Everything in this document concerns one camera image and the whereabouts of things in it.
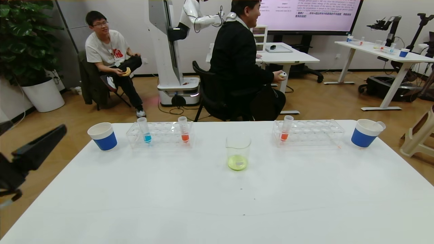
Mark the large wall display screen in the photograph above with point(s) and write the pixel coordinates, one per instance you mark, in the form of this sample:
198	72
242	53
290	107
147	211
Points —
322	17

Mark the black screen stand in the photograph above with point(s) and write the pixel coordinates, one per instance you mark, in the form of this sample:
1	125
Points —
301	69

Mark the white handheld controller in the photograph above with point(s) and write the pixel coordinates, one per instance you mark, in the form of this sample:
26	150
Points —
282	74

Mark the green leafy plant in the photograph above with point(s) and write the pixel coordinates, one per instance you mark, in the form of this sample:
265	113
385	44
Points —
23	40

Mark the test tube with orange pigment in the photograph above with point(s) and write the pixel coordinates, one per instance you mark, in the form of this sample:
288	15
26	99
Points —
284	136
185	137

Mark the grey flat tray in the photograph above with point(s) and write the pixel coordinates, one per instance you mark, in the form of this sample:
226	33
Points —
283	49

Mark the beige plastic stool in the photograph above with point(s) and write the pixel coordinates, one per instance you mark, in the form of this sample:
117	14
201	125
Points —
418	135

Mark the clear glass beaker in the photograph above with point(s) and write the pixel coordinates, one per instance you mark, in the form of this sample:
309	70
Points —
237	163

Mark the white long-legged desk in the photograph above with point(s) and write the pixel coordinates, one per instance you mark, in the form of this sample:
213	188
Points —
366	47

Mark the test tube with blue pigment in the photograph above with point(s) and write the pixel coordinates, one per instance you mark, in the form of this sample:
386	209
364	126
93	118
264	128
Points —
147	138

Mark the white plant pot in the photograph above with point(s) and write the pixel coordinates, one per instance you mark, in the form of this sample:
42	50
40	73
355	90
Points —
44	96

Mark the person in black sweater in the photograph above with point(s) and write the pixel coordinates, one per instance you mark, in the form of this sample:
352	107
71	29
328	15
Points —
237	61

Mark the white office desk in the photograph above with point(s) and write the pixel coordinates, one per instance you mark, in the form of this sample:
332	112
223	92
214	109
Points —
295	57

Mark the person in white t-shirt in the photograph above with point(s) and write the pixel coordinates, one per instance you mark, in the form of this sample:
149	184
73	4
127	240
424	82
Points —
105	49

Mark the blue and white paper cup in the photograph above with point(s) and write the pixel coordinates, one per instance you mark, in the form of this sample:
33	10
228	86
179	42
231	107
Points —
105	141
362	137

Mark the chair with dark jacket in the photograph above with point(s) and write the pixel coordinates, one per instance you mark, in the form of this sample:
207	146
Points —
90	78

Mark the black office chair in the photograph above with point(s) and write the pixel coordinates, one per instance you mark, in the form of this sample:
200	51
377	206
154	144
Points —
206	91

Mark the black desktop robot arm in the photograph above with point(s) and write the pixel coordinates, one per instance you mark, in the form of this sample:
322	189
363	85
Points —
391	27

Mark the white drawer organizer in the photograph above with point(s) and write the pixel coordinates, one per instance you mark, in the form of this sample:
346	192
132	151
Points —
261	37

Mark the small yellow object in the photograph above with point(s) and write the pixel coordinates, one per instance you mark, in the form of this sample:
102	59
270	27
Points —
126	71

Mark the clear plastic test tube rack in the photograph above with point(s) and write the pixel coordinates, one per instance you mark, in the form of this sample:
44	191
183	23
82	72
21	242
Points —
165	136
310	134

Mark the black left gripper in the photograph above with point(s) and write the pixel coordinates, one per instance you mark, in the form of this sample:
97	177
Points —
9	171

